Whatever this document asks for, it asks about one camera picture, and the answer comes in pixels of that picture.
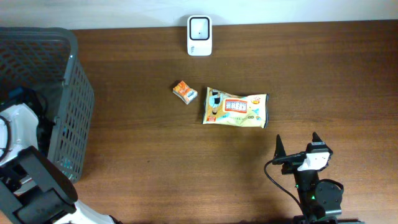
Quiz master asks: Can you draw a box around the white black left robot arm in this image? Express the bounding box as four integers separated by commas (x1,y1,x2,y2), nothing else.
1,87,118,224

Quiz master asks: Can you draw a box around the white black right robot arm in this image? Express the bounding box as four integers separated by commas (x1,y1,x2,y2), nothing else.
272,133,344,223

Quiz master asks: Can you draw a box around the orange tissue pack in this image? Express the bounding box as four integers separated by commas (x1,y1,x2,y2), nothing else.
173,81,198,105

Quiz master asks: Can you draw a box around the yellow snack bag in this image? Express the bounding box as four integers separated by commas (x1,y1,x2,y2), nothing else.
202,87,269,128

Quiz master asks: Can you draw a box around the grey plastic mesh basket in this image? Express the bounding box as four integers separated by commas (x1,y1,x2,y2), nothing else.
1,27,95,183

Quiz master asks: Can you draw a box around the white barcode scanner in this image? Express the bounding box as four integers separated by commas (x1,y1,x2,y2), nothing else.
187,15,213,57

